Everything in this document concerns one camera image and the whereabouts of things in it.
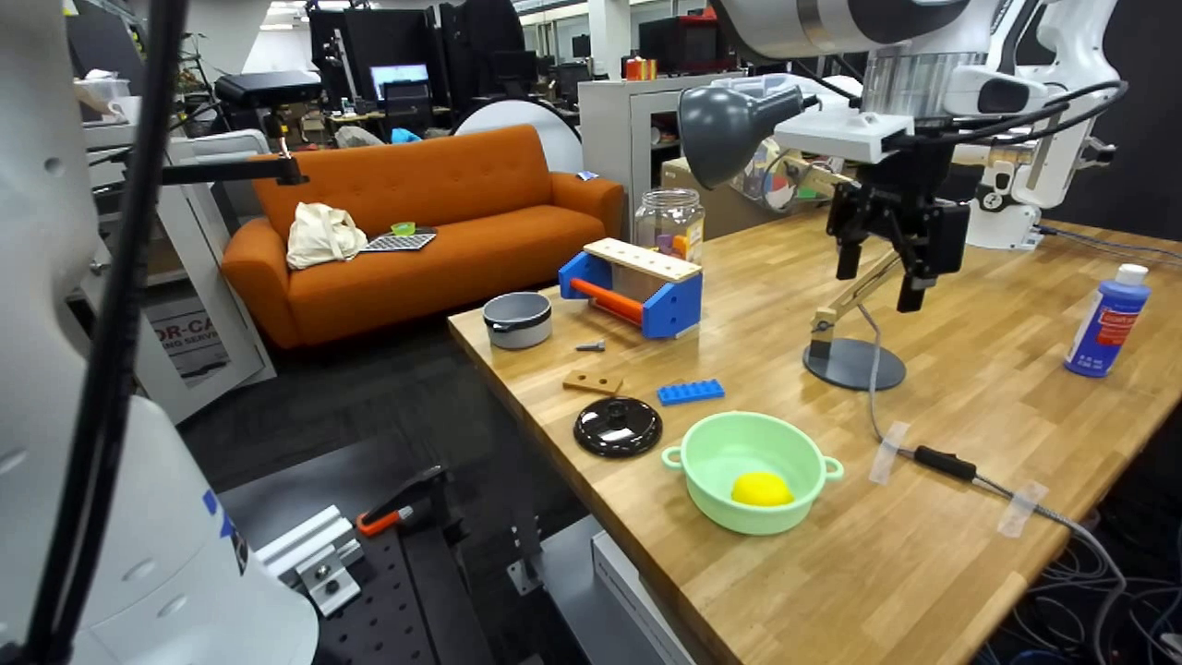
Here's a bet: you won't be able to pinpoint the small wooden block with holes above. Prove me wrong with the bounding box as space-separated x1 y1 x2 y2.
561 368 628 398

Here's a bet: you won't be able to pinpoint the yellow lemon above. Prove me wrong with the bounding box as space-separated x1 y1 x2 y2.
727 469 799 511

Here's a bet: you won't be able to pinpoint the black inline lamp switch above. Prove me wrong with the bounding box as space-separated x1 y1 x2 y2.
907 442 978 489

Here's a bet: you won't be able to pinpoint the white round disc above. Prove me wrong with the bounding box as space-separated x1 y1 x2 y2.
454 95 586 178

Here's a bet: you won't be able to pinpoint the clear bin of puzzle cubes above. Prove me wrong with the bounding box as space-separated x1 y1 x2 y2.
731 129 853 215

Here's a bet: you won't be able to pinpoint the tangled grey floor cables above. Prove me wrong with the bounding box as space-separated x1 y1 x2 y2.
982 540 1182 665

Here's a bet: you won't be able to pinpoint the blue toy brick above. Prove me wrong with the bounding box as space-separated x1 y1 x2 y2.
653 375 731 409

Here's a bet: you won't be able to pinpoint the braided lamp cable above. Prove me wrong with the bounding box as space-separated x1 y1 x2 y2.
853 290 1182 665

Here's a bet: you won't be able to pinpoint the mint green bowl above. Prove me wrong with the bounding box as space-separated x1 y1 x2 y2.
656 406 849 540

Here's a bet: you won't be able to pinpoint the white cabinet with label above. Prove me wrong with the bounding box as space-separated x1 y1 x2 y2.
134 180 280 427

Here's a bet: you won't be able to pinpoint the thick black cable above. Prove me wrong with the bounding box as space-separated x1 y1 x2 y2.
21 0 192 665

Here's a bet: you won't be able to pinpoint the clear jar of coloured blocks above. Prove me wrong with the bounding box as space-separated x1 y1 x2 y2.
628 186 706 266

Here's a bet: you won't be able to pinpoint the blue wooden toy toolbox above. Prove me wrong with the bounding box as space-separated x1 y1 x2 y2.
555 237 706 345

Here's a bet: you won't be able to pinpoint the black horizontal bar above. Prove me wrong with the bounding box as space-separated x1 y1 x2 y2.
160 155 310 189

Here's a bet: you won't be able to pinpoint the white storage cabinet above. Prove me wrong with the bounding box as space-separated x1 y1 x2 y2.
576 74 731 226

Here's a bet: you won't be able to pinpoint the grey pot with black handles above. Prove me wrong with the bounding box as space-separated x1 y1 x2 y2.
480 288 556 356

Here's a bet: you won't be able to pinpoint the black breadboard bench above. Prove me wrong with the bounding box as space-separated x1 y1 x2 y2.
216 437 593 665

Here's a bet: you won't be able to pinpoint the translucent tape strip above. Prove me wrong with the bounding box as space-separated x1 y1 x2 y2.
993 479 1047 544
868 421 917 489

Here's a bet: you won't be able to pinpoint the grey book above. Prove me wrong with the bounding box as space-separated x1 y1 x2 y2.
360 226 439 257

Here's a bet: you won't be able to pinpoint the orange-handled tool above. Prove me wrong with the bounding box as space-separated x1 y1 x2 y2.
355 460 454 544

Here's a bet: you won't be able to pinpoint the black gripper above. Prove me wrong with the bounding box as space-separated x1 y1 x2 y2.
822 135 976 313

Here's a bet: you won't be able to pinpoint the cream cloth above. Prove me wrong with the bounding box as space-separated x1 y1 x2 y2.
285 198 374 274

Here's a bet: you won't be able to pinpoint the blue bottle with white cap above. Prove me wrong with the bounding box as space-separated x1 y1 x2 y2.
1063 257 1157 382

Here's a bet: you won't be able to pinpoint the orange sofa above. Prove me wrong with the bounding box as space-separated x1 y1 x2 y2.
216 122 633 356

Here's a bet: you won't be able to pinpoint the computer monitor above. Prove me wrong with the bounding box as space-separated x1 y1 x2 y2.
364 60 437 106

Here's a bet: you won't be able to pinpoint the round white desk lamp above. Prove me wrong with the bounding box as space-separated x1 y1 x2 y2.
677 70 911 396

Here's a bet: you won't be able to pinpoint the aluminium bracket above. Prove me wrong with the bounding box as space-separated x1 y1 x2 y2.
251 503 374 620

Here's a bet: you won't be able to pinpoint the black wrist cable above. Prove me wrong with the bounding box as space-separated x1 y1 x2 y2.
917 76 1129 146

